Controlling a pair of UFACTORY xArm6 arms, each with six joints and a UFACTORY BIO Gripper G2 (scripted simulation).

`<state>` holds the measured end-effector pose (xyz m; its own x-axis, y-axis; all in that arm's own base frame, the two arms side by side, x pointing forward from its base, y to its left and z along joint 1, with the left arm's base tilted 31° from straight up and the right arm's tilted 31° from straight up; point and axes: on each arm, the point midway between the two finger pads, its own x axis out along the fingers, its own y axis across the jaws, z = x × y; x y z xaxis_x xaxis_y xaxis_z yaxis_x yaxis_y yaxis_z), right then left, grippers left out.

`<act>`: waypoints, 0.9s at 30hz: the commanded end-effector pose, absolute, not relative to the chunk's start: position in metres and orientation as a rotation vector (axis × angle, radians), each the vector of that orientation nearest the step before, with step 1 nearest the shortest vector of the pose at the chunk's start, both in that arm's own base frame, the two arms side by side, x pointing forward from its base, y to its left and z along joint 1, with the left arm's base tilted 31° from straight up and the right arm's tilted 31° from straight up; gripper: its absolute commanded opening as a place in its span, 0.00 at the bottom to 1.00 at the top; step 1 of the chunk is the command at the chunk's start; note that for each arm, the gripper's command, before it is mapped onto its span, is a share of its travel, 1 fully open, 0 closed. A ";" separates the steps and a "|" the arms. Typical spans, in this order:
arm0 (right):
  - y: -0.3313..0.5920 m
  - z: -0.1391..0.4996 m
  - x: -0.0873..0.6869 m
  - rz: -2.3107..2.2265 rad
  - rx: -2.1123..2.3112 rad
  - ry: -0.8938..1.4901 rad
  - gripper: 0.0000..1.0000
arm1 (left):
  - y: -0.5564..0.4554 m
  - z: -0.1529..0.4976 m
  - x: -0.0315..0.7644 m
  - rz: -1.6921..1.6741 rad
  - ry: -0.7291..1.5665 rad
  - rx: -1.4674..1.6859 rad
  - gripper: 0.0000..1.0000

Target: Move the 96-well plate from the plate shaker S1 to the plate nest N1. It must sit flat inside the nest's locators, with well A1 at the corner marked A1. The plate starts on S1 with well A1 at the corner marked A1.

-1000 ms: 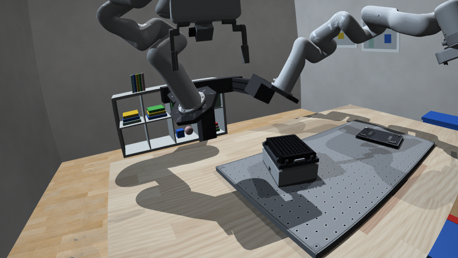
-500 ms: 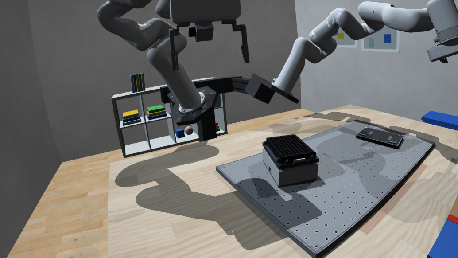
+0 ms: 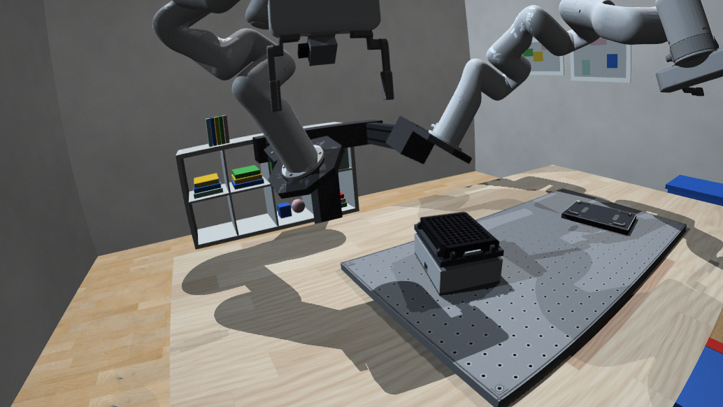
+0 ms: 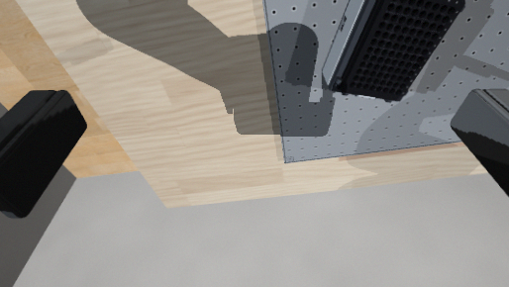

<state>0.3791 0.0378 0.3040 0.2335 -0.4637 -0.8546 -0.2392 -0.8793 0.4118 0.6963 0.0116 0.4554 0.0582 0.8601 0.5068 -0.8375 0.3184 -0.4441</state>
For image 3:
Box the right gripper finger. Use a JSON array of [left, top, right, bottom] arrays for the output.
[[266, 34, 300, 112], [350, 30, 394, 100]]

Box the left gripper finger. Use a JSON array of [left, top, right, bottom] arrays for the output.
[[682, 87, 704, 96]]

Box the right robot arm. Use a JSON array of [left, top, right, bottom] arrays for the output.
[[152, 0, 338, 180]]

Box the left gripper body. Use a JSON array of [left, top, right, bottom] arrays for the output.
[[656, 47, 723, 93]]

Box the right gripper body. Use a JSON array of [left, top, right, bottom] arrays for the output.
[[268, 0, 381, 38]]

